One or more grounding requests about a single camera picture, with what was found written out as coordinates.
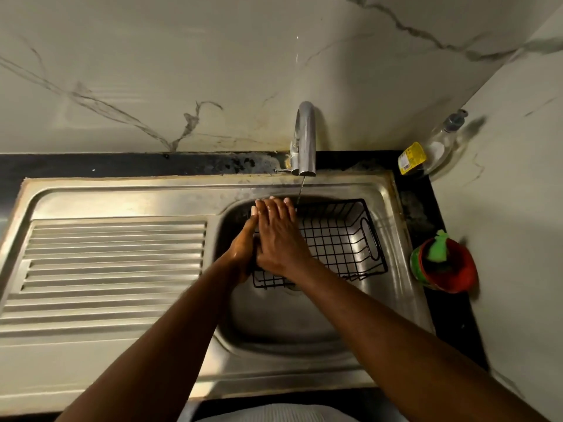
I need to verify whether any person's left hand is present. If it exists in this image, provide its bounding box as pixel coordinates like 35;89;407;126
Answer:
225;205;261;286

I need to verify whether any person's right hand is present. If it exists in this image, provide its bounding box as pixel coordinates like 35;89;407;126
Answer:
255;196;315;280

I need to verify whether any person's right forearm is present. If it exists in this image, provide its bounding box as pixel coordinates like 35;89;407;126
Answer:
284;258;551;422

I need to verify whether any person's left forearm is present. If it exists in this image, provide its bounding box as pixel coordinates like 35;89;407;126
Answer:
56;256;248;422

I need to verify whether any chrome sink faucet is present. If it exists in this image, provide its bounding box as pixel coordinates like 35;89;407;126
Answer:
274;101;318;177

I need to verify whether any stainless steel sink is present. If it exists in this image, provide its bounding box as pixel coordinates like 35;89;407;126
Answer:
0;170;437;416

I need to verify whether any green scrub sponge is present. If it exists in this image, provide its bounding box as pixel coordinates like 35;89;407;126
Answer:
423;230;450;263

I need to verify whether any clear soap dispenser bottle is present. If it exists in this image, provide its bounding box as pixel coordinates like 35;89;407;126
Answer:
398;109;469;176

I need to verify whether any person's white ribbed shirt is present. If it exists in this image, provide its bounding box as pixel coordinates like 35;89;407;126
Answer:
177;403;362;422

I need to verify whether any red plastic bowl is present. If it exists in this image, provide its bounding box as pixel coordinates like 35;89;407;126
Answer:
409;235;479;294

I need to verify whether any black wire basket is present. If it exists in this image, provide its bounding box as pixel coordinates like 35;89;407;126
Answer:
252;198;389;290

